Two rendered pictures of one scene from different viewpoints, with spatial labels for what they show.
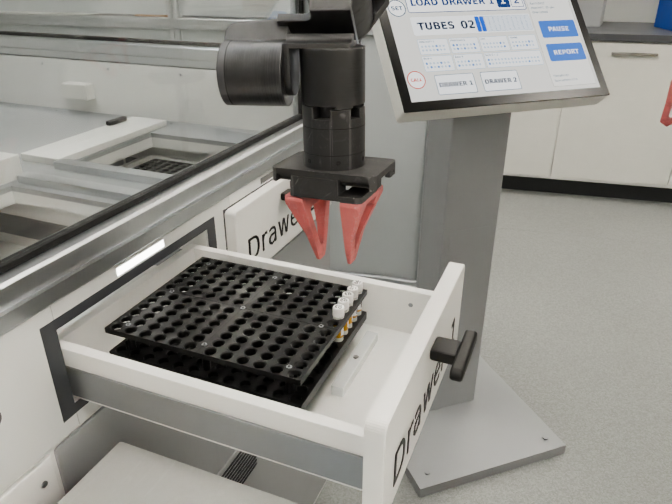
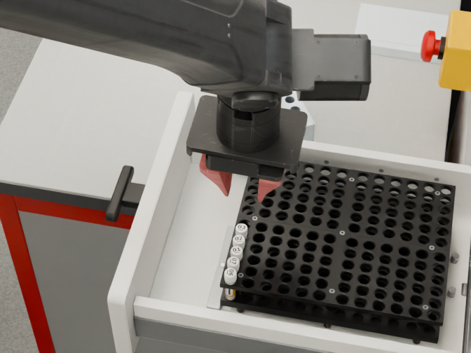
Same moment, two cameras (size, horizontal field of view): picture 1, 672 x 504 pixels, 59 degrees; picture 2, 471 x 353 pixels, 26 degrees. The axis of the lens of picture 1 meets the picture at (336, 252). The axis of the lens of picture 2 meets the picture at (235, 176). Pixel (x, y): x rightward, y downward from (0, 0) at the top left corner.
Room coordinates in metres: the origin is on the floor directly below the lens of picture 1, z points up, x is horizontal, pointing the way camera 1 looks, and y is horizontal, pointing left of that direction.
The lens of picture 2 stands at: (1.15, -0.13, 1.75)
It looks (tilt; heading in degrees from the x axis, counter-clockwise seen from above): 50 degrees down; 169
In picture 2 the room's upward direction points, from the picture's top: straight up
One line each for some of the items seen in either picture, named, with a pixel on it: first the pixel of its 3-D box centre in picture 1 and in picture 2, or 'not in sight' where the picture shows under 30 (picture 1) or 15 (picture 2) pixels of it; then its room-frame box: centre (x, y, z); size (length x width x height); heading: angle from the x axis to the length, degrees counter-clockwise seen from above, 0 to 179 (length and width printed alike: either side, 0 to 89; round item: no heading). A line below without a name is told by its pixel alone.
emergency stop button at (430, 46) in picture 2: not in sight; (433, 46); (0.27, 0.29, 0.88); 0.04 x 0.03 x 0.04; 157
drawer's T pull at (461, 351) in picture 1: (451, 351); (130, 195); (0.46, -0.11, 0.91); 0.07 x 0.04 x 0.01; 157
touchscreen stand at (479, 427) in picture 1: (464, 265); not in sight; (1.40, -0.34, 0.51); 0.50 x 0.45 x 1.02; 20
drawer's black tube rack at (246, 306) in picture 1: (244, 332); (339, 251); (0.55, 0.10, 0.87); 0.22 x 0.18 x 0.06; 67
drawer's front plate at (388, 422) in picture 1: (421, 372); (157, 217); (0.47, -0.08, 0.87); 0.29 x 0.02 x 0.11; 157
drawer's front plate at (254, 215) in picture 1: (279, 212); not in sight; (0.88, 0.09, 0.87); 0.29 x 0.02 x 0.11; 157
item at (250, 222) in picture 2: (329, 330); (246, 218); (0.51, 0.01, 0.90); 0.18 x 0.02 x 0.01; 157
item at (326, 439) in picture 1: (238, 334); (347, 254); (0.55, 0.11, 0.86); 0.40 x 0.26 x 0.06; 67
